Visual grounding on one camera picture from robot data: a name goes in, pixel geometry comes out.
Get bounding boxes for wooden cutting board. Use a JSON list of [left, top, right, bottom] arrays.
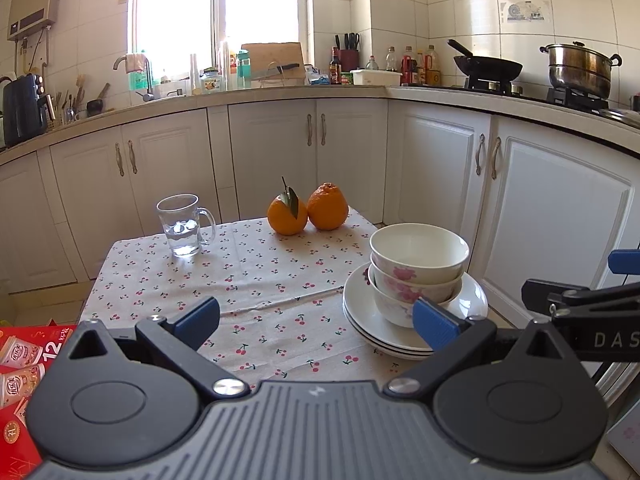
[[241, 41, 307, 86]]

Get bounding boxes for bumpy orange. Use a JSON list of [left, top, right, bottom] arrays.
[[306, 182, 350, 232]]

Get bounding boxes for white fruit print plate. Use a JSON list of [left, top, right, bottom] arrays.
[[372, 345, 436, 362], [347, 317, 438, 357], [342, 262, 489, 352]]

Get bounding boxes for white plastic tray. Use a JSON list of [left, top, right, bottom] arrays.
[[350, 69, 402, 86]]

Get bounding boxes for black wok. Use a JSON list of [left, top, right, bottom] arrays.
[[446, 39, 524, 92]]

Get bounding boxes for dark blue air fryer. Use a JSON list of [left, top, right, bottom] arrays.
[[2, 73, 56, 148]]

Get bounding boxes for metal faucet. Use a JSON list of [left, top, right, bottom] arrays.
[[112, 54, 155, 103]]

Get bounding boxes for small black pot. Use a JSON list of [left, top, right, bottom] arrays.
[[86, 82, 111, 118]]

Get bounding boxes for steel pot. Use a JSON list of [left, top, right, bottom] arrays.
[[539, 42, 622, 101]]

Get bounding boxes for black handled cleaver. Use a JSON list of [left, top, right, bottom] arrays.
[[252, 62, 301, 83]]

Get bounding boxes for kitchen window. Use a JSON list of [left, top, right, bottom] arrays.
[[131, 0, 307, 81]]

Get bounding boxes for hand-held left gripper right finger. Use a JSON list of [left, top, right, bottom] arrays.
[[384, 297, 576, 402]]

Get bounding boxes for wall sticker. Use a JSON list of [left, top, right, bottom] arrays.
[[507, 0, 551, 23]]

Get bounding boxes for red knife block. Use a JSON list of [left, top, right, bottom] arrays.
[[334, 32, 361, 72]]

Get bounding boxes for black gas stove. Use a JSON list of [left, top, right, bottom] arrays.
[[450, 80, 640, 117]]

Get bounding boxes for glass jar with lid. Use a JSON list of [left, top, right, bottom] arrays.
[[200, 67, 223, 95]]

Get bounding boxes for clear glass mug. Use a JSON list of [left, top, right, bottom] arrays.
[[156, 193, 217, 259]]

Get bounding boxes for cherry print tablecloth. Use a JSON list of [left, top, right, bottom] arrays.
[[77, 205, 441, 396]]

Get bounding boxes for green dish soap bottle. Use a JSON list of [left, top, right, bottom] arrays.
[[129, 50, 153, 92]]

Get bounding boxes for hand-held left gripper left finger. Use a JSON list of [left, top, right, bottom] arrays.
[[62, 296, 251, 402]]

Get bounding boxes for orange with leaf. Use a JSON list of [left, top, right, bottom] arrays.
[[266, 176, 308, 236]]

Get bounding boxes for white pink floral bowl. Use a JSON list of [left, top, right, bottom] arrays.
[[372, 280, 462, 329], [368, 261, 464, 304], [369, 223, 471, 281]]

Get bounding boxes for yellow oil bottle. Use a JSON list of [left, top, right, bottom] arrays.
[[425, 44, 442, 86]]

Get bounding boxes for white kitchen cabinets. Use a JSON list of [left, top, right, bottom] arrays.
[[0, 85, 640, 331]]

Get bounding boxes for utensil holder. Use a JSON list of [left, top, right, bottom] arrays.
[[54, 74, 87, 126]]

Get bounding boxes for gold water heater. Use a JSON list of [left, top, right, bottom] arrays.
[[6, 0, 66, 42]]

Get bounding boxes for red printed carton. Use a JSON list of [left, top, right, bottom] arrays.
[[0, 324, 78, 480]]

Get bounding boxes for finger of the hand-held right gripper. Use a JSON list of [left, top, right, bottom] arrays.
[[520, 278, 640, 322], [607, 249, 640, 276]]

